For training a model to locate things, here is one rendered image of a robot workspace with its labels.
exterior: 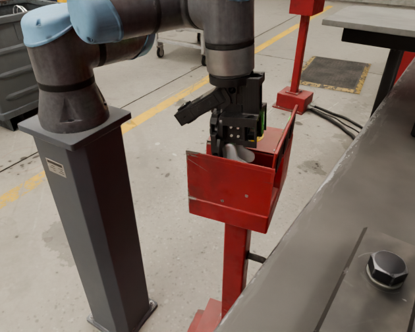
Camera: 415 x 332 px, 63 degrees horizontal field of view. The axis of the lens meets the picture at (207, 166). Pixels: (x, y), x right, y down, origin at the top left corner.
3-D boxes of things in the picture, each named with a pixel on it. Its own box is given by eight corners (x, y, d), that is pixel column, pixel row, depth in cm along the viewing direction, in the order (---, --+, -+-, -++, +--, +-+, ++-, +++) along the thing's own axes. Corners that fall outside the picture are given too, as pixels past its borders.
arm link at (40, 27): (26, 74, 73) (5, 5, 65) (85, 61, 80) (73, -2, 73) (47, 91, 66) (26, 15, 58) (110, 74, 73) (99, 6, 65)
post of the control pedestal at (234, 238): (225, 320, 107) (232, 184, 76) (242, 326, 105) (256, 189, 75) (219, 336, 103) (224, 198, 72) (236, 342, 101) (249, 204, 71)
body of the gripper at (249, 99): (255, 153, 56) (255, 82, 49) (207, 147, 59) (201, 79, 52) (267, 132, 62) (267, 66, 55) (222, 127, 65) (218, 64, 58)
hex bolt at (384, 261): (370, 255, 28) (375, 242, 27) (406, 271, 27) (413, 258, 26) (361, 277, 26) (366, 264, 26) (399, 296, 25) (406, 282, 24)
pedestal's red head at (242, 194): (221, 162, 84) (223, 93, 73) (286, 176, 79) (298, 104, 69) (188, 213, 68) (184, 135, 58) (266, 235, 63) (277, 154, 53)
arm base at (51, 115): (25, 122, 76) (10, 80, 70) (78, 99, 87) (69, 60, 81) (72, 140, 70) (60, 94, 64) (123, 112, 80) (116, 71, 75)
